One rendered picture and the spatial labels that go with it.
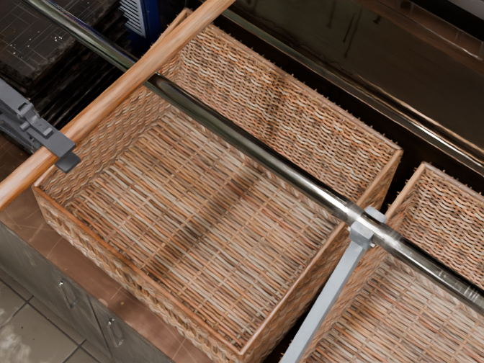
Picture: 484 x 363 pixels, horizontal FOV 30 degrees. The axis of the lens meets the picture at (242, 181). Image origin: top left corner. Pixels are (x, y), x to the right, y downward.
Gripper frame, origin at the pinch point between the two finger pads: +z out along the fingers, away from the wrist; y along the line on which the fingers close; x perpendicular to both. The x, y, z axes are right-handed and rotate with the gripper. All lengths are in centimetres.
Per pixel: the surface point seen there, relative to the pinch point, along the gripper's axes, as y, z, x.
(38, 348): 119, -32, 8
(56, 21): 2.4, -18.5, -17.4
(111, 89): -1.6, 0.2, -11.7
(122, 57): 1.7, -4.9, -18.4
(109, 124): 47, -25, -26
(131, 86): -0.9, 1.6, -14.2
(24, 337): 119, -37, 8
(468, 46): 4, 34, -56
